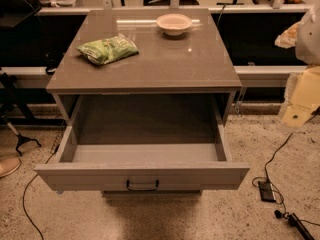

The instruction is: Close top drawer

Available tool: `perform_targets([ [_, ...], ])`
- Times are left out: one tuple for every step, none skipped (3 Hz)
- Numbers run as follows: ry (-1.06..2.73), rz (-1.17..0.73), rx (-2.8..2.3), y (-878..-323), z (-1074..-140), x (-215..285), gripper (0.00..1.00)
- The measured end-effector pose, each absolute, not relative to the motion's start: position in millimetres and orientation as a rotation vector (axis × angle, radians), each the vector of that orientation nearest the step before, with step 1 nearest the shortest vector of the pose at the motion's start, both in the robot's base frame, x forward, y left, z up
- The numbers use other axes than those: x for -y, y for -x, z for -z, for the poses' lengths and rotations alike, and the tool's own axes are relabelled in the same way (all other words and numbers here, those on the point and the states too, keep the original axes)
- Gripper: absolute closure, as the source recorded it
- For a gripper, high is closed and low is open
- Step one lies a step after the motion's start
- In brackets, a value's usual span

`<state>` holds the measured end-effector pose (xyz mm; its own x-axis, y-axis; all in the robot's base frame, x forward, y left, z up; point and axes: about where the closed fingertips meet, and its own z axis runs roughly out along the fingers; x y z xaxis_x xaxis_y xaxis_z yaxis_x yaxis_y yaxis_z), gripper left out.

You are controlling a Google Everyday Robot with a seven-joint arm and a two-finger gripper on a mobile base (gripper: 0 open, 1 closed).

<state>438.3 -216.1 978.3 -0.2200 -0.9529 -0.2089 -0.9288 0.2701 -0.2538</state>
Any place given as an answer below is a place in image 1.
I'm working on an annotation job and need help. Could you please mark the grey drawer cabinet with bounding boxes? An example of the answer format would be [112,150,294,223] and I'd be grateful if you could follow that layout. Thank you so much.
[46,7,243,198]

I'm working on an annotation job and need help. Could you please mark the black cable right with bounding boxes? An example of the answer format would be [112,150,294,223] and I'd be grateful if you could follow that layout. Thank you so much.
[251,112,320,218]

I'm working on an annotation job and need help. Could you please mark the grey top drawer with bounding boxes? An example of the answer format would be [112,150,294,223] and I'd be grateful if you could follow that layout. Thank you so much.
[35,94,249,193]

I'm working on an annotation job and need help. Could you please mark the black power strip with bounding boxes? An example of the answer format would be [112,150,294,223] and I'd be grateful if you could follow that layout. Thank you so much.
[288,213,315,240]

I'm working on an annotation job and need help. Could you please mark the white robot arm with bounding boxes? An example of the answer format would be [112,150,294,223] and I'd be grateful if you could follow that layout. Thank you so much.
[275,5,320,128]

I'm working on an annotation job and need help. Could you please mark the white bowl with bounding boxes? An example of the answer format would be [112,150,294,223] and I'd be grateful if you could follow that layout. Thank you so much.
[156,14,192,36]

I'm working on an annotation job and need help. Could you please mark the green chip bag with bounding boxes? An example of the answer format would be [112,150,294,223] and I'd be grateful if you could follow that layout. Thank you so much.
[76,34,139,65]

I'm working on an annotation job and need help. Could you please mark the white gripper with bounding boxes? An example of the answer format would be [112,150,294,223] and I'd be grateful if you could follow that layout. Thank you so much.
[274,22,320,132]

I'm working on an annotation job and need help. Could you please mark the black power adapter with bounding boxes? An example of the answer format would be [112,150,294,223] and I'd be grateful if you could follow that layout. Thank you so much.
[258,181,276,203]

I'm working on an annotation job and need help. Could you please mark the black office chair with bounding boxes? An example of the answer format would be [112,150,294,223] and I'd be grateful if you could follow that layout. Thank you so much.
[0,0,41,29]

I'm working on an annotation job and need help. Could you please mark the black top drawer handle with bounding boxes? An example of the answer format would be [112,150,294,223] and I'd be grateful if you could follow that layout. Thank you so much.
[126,180,159,192]

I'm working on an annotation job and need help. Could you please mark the black floor cable left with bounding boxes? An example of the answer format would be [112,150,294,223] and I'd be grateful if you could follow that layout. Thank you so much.
[21,152,56,240]

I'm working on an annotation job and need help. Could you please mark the black tripod stand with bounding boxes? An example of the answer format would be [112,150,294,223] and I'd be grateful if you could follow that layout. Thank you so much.
[0,73,41,155]

